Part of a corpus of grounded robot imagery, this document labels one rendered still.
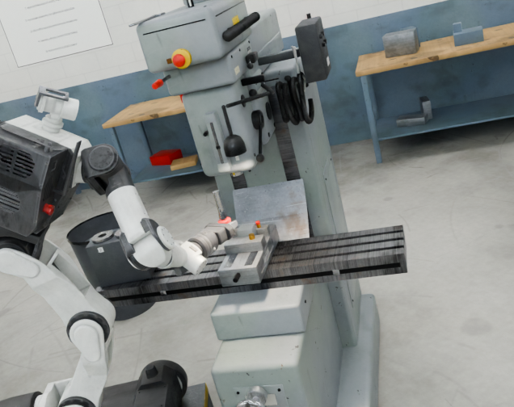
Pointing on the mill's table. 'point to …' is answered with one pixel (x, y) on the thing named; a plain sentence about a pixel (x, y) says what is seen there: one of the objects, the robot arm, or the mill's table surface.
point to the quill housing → (204, 98)
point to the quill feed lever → (259, 131)
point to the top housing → (191, 33)
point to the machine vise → (250, 260)
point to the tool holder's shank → (220, 205)
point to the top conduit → (240, 27)
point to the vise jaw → (242, 245)
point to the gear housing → (209, 72)
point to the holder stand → (112, 260)
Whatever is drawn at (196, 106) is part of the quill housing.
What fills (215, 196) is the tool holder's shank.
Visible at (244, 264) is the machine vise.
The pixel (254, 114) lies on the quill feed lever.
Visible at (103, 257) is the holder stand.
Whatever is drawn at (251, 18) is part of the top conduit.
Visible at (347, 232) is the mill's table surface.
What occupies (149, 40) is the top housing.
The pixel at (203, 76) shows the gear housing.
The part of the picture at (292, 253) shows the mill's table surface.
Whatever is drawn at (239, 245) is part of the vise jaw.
